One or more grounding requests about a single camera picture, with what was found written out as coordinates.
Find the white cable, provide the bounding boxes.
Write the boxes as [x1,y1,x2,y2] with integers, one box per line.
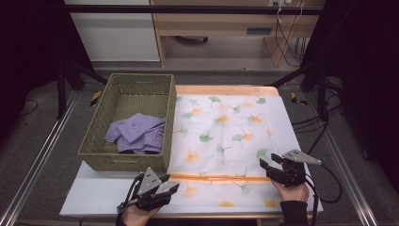
[276,0,304,27]

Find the person's right hand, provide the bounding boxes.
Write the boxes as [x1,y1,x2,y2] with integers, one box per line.
[271,180,311,203]

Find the wooden desk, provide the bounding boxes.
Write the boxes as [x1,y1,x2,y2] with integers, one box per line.
[150,0,327,68]

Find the black floor cables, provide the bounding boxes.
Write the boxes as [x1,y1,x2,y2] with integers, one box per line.
[291,103,344,154]

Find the left hand-held gripper black cable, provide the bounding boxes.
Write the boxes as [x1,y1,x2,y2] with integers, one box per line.
[115,173,145,226]

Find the white leaf-print mesh laundry bag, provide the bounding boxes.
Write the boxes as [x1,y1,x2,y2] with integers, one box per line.
[166,93,284,209]

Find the black curtain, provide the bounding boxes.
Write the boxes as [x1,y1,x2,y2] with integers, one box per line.
[300,0,399,189]
[0,0,92,145]

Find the right hand-held gripper black cable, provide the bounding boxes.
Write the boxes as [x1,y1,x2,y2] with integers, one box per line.
[305,163,343,226]

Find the black metal stand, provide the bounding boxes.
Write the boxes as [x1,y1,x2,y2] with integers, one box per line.
[269,59,330,122]
[56,59,109,121]

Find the white cabinet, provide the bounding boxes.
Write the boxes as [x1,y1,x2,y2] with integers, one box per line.
[64,0,161,63]

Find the hand-held gripper black cable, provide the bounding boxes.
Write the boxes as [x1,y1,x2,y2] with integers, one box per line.
[305,163,343,226]
[115,173,145,226]

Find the black horizontal metal bar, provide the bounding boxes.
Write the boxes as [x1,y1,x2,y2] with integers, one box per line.
[62,4,326,16]

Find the aluminium rail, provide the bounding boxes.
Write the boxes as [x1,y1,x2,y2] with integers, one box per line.
[0,90,80,226]
[305,92,381,226]

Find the purple garment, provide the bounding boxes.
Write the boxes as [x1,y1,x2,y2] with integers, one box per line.
[104,112,167,154]

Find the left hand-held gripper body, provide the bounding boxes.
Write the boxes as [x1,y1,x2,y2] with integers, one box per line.
[133,167,173,212]

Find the thin black floor cable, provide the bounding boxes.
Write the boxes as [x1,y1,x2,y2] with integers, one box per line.
[20,99,39,117]

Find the black cables under desk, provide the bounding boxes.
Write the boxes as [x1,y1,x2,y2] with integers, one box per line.
[274,14,307,68]

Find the green woven basket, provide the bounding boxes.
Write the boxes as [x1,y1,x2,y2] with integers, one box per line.
[77,73,177,173]

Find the person's left hand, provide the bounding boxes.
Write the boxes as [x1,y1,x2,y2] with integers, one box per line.
[121,203,161,226]

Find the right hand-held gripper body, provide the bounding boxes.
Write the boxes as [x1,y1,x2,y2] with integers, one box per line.
[266,149,323,188]

